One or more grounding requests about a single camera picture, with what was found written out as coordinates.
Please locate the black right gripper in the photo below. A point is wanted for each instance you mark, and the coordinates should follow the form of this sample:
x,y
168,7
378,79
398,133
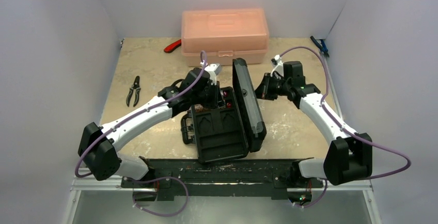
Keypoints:
x,y
261,90

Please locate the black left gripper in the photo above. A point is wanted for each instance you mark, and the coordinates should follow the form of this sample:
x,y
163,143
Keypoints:
x,y
217,101

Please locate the black plastic poker case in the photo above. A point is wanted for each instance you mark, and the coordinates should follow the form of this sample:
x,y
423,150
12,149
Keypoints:
x,y
227,133

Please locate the red dice pair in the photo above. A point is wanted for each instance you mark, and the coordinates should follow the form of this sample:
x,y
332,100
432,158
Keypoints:
x,y
227,99

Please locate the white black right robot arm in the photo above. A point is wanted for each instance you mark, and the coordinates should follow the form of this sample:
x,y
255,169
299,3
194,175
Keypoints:
x,y
349,155

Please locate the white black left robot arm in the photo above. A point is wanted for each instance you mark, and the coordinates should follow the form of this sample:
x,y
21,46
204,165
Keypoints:
x,y
100,145

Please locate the translucent pink plastic toolbox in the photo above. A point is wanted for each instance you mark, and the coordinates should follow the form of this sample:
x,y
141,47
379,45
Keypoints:
x,y
224,34

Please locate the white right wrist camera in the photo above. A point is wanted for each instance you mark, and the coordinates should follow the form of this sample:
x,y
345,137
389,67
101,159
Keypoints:
x,y
277,64

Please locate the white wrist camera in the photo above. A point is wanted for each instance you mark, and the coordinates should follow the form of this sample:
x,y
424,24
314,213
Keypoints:
x,y
277,64
214,70

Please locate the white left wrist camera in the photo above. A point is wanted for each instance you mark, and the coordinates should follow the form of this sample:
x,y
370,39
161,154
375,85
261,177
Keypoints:
x,y
214,70

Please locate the blue handled pliers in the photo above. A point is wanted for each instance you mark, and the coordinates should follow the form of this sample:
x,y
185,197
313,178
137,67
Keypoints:
x,y
320,44

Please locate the red handled utility knife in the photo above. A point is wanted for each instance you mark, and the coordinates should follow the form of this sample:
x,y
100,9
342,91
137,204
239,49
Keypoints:
x,y
173,46

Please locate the black handled pruning shears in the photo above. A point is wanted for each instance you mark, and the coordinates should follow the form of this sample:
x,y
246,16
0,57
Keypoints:
x,y
134,90

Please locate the black metal base frame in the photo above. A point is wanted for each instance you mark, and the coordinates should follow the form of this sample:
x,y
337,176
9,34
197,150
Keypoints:
x,y
239,178

